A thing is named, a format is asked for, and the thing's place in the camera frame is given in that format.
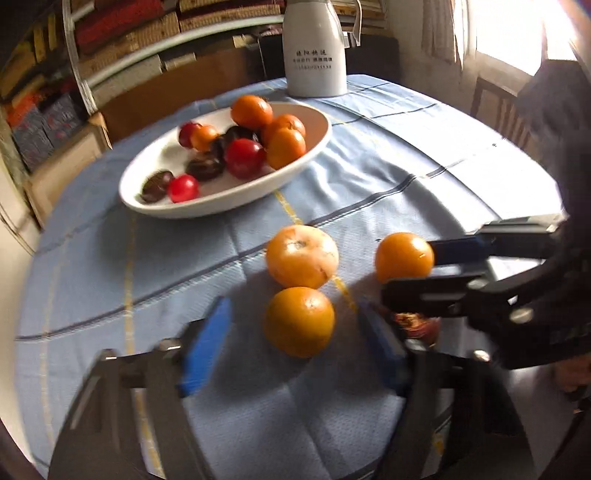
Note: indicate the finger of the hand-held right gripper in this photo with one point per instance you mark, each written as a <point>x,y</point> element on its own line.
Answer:
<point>498,242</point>
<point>429,295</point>

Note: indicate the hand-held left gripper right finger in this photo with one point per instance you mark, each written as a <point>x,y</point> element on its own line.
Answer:
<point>385,355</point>

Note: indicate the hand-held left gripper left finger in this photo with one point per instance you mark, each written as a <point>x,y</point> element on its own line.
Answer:
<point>205,350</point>

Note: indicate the dark brown water chestnut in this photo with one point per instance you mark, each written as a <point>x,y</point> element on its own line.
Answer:
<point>156,185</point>
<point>203,168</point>

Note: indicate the large red plum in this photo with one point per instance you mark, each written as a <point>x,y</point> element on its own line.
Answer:
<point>244,158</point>

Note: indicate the dark purple passion fruit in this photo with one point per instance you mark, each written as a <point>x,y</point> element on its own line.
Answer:
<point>238,134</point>
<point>218,148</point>
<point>418,327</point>

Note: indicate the white oval bowl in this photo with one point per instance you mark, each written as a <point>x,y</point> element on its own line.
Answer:
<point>157,152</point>

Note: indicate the small orange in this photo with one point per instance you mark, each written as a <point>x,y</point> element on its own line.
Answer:
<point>203,137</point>

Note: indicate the small red plum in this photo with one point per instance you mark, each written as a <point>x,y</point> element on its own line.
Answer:
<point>183,188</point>
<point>186,134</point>

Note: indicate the person's right forearm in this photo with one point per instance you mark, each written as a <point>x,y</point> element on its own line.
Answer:
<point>563,138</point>

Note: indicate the person's right hand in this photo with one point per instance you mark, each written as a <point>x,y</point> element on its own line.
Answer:
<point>575,376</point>

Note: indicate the blue checked tablecloth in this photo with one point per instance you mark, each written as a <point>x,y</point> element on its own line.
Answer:
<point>138,258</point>

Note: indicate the large pale orange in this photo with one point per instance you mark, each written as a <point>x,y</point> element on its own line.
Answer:
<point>302,256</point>

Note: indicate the wooden chair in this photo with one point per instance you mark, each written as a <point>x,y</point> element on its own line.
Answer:
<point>482,99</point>

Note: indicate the window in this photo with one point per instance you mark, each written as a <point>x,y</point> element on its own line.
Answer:
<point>512,32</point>

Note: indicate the white curtain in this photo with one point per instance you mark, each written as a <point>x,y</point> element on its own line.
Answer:
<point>438,32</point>

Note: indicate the tan cardboard box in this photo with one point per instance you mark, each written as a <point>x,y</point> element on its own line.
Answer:
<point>60,170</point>

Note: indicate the large brown cardboard box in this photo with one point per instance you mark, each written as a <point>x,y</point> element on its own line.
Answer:
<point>184,87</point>

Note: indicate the white thermos jug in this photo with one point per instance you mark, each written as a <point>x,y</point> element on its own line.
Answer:
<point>314,41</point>

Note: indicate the white metal shelf rack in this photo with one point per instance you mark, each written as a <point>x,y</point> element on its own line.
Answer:
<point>76,60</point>

